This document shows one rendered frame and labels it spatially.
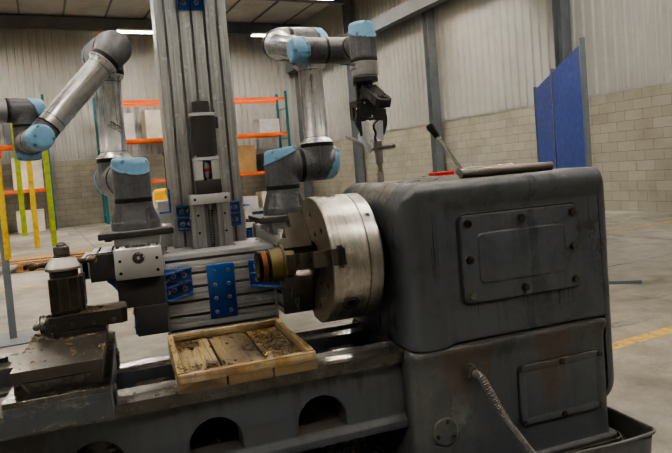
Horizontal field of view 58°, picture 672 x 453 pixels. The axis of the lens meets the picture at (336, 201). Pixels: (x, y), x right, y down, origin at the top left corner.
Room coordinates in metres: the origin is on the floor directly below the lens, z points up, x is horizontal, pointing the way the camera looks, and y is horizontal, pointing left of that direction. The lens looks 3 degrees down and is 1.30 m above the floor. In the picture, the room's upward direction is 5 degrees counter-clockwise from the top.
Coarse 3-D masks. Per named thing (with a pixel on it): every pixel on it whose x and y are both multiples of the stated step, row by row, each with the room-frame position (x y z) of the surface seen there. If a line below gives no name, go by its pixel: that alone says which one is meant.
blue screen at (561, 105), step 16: (576, 48) 5.97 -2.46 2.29; (560, 64) 6.99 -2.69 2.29; (576, 64) 6.02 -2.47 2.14; (544, 80) 8.42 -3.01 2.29; (560, 80) 7.06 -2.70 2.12; (576, 80) 6.07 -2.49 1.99; (544, 96) 8.53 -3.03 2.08; (560, 96) 7.12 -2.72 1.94; (576, 96) 6.12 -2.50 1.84; (544, 112) 8.63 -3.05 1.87; (560, 112) 7.20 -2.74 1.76; (576, 112) 6.17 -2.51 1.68; (544, 128) 8.74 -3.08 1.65; (560, 128) 7.27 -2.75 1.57; (576, 128) 6.22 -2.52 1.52; (544, 144) 8.85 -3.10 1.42; (560, 144) 7.34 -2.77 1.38; (576, 144) 6.27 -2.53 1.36; (544, 160) 8.96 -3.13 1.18; (560, 160) 7.42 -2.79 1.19; (576, 160) 6.33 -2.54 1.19
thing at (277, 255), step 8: (272, 248) 1.46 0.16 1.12; (280, 248) 1.46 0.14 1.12; (256, 256) 1.46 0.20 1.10; (264, 256) 1.44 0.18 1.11; (272, 256) 1.44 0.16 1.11; (280, 256) 1.44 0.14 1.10; (256, 264) 1.48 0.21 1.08; (264, 264) 1.43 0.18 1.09; (272, 264) 1.43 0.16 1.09; (280, 264) 1.44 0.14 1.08; (256, 272) 1.48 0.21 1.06; (264, 272) 1.43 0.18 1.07; (272, 272) 1.43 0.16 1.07; (280, 272) 1.44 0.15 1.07; (288, 272) 1.46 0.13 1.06; (264, 280) 1.44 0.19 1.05; (272, 280) 1.44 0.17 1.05; (280, 280) 1.46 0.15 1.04
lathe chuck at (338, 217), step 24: (312, 216) 1.49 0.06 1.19; (336, 216) 1.41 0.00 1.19; (360, 216) 1.42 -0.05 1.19; (312, 240) 1.50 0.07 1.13; (336, 240) 1.37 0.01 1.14; (360, 240) 1.39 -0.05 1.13; (360, 264) 1.38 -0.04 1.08; (336, 288) 1.37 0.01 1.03; (360, 288) 1.39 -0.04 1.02; (336, 312) 1.41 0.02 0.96; (360, 312) 1.45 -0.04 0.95
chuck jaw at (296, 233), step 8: (288, 216) 1.55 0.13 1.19; (296, 216) 1.56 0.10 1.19; (288, 224) 1.56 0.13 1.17; (296, 224) 1.54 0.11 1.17; (304, 224) 1.55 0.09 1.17; (288, 232) 1.52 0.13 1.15; (296, 232) 1.52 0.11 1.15; (304, 232) 1.53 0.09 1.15; (280, 240) 1.50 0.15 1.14; (288, 240) 1.50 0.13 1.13; (296, 240) 1.51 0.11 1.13; (304, 240) 1.51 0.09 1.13; (288, 248) 1.49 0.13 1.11; (296, 248) 1.50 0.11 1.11; (304, 248) 1.51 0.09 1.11; (312, 248) 1.53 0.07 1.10
